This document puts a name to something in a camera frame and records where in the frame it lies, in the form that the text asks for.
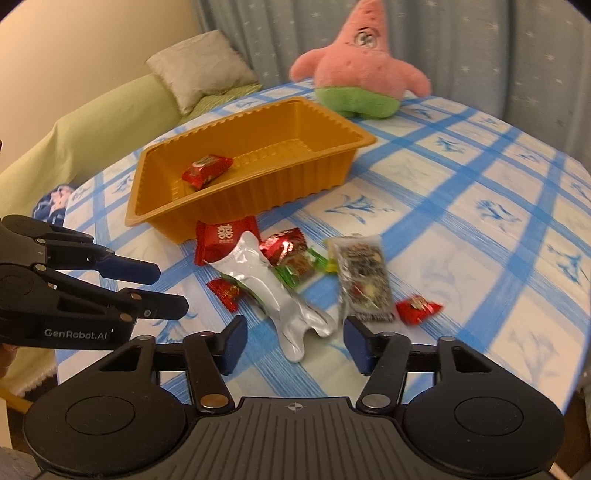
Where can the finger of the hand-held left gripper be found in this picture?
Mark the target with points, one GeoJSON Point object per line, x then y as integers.
{"type": "Point", "coordinates": [138, 272]}
{"type": "Point", "coordinates": [166, 307]}

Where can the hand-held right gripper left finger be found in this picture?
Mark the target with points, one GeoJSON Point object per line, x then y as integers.
{"type": "Point", "coordinates": [234, 344]}

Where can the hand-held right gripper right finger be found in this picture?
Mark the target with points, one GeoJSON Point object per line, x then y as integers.
{"type": "Point", "coordinates": [355, 344]}

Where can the small red candy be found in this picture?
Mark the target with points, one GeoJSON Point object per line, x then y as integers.
{"type": "Point", "coordinates": [226, 293]}
{"type": "Point", "coordinates": [418, 309]}

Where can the silver and green snack pouch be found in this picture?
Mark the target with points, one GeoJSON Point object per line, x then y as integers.
{"type": "Point", "coordinates": [258, 281]}

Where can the clear nut bar packet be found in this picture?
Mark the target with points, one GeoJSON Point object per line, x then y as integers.
{"type": "Point", "coordinates": [362, 277]}

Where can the red snack packet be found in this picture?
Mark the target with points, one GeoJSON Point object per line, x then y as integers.
{"type": "Point", "coordinates": [217, 240]}

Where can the dark red shiny candy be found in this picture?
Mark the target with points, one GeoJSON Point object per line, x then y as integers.
{"type": "Point", "coordinates": [286, 244]}

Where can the red candy with round label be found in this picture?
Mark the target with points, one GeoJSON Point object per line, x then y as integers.
{"type": "Point", "coordinates": [205, 170]}

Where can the orange plastic tray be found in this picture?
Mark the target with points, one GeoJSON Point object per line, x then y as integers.
{"type": "Point", "coordinates": [277, 184]}

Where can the wooden furniture piece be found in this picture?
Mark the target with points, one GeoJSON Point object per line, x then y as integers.
{"type": "Point", "coordinates": [16, 400]}

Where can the blue patterned cloth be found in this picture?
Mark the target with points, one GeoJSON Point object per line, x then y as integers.
{"type": "Point", "coordinates": [53, 201]}

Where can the green covered sofa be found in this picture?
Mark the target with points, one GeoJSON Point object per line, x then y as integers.
{"type": "Point", "coordinates": [92, 129]}

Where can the green patterned cushion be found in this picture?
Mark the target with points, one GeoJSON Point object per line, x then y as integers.
{"type": "Point", "coordinates": [221, 99]}

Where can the grey pillow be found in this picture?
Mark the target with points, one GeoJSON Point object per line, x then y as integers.
{"type": "Point", "coordinates": [198, 69]}

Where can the pink starfish plush toy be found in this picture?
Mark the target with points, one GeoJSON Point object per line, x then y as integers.
{"type": "Point", "coordinates": [364, 69]}

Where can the blue grey star curtain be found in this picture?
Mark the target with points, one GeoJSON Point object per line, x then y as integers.
{"type": "Point", "coordinates": [485, 55]}

